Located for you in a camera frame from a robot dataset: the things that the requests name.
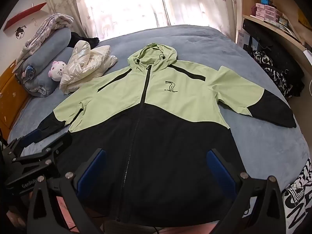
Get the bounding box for upper blue grey pillow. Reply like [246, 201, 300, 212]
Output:
[22, 27, 71, 74]

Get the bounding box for green and black hooded jacket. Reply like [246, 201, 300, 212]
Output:
[38, 43, 296, 227]

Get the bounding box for orange wooden headboard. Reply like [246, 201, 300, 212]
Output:
[0, 61, 31, 139]

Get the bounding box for lower blue grey pillow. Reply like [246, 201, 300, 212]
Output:
[24, 47, 73, 98]

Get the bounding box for person's left hand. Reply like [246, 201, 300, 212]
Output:
[6, 210, 26, 228]

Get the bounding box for cartoon girl wall sticker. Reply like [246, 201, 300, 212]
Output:
[15, 25, 27, 40]

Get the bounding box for pink white plush cat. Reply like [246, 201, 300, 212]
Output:
[48, 61, 67, 82]

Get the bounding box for wooden desk shelf unit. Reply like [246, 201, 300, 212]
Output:
[241, 0, 311, 74]

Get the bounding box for white floral curtain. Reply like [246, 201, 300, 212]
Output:
[46, 0, 242, 40]

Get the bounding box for white patterned folded blanket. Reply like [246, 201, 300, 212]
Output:
[16, 13, 74, 65]

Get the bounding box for pink boxes on shelf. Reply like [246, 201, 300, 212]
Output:
[255, 0, 282, 22]

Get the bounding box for black white patterned clothes pile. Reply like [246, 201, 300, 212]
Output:
[243, 19, 305, 99]

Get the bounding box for black garment near curtain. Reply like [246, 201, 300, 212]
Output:
[68, 31, 100, 49]

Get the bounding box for blue grey bed sheet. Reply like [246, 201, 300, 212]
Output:
[8, 25, 310, 189]

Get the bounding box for white puffer jacket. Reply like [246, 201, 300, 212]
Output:
[59, 40, 117, 95]

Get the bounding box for black white printed fabric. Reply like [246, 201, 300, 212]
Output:
[282, 158, 311, 233]

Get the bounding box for red wall shelf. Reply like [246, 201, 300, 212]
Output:
[3, 2, 47, 31]

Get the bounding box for blue grey pillow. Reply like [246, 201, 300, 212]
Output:
[24, 47, 73, 98]
[22, 27, 71, 74]

